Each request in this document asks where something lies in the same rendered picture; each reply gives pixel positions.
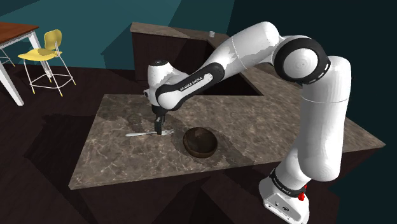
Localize brown table with white legs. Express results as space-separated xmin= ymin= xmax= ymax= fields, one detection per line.
xmin=0 ymin=21 xmax=41 ymax=107

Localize yellow chair with metal legs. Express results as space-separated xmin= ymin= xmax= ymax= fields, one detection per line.
xmin=17 ymin=29 xmax=77 ymax=97

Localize dark brown bowl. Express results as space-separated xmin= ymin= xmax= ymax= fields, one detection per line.
xmin=182 ymin=127 xmax=219 ymax=158

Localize silver fork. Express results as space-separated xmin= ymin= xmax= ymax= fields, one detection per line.
xmin=125 ymin=129 xmax=176 ymax=138

